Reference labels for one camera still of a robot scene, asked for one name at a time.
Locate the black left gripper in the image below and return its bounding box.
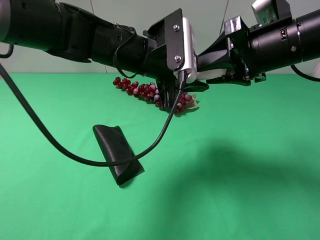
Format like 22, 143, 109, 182
142, 8, 210, 110

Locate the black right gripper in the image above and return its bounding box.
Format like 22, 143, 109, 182
197, 15, 267, 87

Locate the white bottle with black brush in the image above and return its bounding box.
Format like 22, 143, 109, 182
196, 68, 227, 81

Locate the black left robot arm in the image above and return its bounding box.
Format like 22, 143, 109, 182
0, 0, 187, 109

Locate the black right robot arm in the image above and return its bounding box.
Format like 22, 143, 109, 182
197, 10, 320, 86

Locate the red artificial grape bunch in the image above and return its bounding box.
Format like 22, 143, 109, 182
112, 76, 199, 115

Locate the black leather glasses case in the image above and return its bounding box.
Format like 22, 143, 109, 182
92, 124, 144, 187

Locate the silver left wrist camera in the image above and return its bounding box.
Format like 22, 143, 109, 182
174, 17, 197, 84

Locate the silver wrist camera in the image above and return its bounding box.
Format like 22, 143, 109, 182
174, 17, 197, 84
251, 0, 292, 27

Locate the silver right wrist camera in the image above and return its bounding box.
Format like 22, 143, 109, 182
251, 0, 292, 27

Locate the black camera cable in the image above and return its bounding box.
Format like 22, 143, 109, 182
0, 62, 188, 168

